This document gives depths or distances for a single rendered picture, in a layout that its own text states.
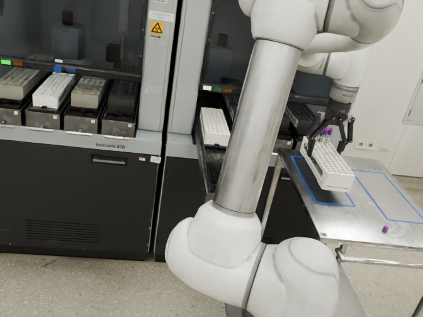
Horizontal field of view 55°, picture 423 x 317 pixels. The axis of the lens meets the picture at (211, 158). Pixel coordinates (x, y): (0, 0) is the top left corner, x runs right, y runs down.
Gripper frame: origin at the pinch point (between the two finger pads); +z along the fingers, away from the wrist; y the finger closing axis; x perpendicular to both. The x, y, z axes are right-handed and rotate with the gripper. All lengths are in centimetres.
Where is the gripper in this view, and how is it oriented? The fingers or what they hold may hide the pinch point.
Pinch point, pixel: (323, 151)
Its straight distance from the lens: 153.9
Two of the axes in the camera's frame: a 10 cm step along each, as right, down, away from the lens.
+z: -1.6, 8.8, 4.5
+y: 9.9, 1.2, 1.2
